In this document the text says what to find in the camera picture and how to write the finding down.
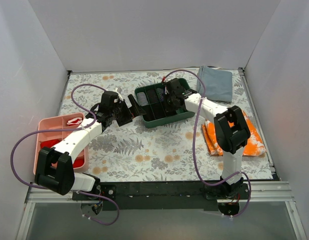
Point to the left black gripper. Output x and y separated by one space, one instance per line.
125 115

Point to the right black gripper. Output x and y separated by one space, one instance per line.
169 101

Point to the green compartment organizer box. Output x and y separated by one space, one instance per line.
156 114

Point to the light blue cloth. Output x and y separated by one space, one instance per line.
218 83

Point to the orange white patterned cloth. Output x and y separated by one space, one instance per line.
254 148

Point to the black boxer underwear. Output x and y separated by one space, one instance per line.
170 109

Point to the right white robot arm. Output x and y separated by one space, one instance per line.
231 131

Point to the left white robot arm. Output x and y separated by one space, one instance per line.
54 168

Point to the blue patterned rolled sock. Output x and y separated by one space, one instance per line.
161 94

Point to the grey white rolled sock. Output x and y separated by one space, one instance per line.
142 99

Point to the black speckled rolled sock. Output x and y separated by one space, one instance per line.
152 96

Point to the red white rolled cloth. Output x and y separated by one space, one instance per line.
74 121

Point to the red rolled cloth lower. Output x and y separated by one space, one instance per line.
79 162

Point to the red rolled cloth middle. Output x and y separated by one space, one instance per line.
49 143

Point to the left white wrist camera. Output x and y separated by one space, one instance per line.
118 90

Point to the aluminium frame rail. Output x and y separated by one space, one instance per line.
261 191

